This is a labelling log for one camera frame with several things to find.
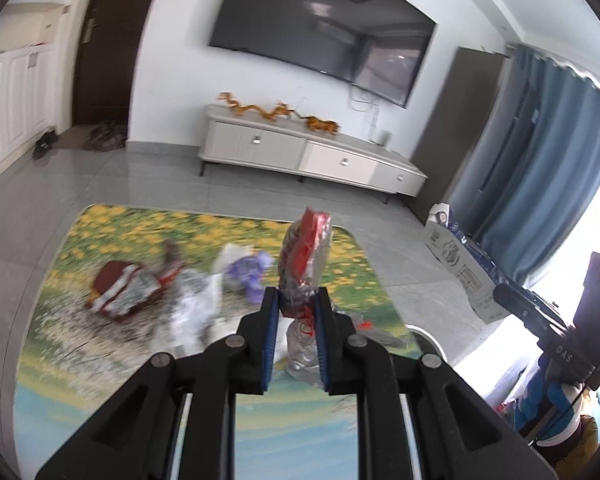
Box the person's right forearm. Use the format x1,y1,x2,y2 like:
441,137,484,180
512,355,600,450

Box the crumpled clear plastic wrapper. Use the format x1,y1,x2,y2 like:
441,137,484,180
152,267,217,357

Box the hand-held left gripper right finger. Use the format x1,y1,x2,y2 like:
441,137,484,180
315,287,558,480

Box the cardboard box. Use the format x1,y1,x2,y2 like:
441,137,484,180
423,203,527,325

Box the purple snack wrapper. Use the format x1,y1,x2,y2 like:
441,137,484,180
225,251,274,307

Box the blue curtain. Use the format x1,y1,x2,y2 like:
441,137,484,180
472,44,600,287

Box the white wall cables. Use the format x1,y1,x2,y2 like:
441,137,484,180
349,84,382,134

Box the wall-mounted black television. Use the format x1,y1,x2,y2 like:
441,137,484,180
209,0,438,109

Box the white television cabinet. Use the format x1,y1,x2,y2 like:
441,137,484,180
198,104,429,204

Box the white shoe cabinet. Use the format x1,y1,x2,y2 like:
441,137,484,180
0,0,74,187

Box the brown door mat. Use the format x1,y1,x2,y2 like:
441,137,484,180
55,125,101,149

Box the brown standing air conditioner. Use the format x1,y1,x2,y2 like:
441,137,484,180
411,46,512,222

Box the clear red snack wrapper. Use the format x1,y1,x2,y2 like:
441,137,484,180
278,206,333,388

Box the pair of black shoes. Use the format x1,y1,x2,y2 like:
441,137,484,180
32,129,61,160

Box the pair of grey shoes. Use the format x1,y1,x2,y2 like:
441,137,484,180
82,120,129,152

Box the red white snack bag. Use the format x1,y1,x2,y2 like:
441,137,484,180
89,260,163,324

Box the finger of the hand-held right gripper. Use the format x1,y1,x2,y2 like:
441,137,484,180
494,283,569,337

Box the black cable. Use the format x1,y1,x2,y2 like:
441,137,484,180
524,385,586,442

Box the dark brown door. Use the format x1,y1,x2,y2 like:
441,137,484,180
70,0,168,129

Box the golden tiger figurine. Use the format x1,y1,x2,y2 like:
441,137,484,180
302,116,342,136

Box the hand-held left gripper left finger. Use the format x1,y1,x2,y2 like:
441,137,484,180
35,287,281,480

